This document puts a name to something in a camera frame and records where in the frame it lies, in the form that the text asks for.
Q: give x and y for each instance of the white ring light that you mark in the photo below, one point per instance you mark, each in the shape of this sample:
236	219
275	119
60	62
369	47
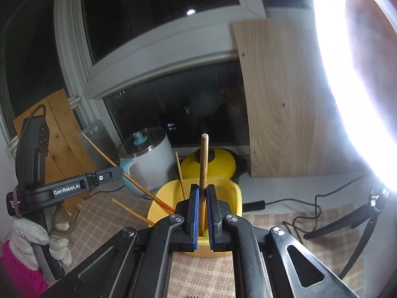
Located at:
361	118

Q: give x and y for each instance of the orange pine wood board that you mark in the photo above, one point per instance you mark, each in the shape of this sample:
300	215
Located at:
66	155

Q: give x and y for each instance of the red wooden chopstick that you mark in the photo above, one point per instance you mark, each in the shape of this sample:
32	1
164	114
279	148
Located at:
203	173
180	176
129	178
132	212

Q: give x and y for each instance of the white blue electric kettle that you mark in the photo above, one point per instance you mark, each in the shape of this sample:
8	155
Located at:
147	156

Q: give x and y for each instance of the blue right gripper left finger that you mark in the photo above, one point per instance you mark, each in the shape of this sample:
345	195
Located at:
192	219

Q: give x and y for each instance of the grey plastic cutting board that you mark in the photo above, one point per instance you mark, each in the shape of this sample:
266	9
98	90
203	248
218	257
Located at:
98	134

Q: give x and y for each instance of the white knit gloved hand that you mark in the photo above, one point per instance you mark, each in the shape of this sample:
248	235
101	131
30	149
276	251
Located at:
25	233

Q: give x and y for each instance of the white window frame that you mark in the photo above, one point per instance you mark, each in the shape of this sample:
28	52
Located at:
187	42

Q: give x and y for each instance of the light oak wood panel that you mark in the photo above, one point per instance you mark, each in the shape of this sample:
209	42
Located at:
294	127

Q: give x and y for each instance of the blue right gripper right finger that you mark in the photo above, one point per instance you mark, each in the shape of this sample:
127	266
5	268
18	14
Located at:
214	219

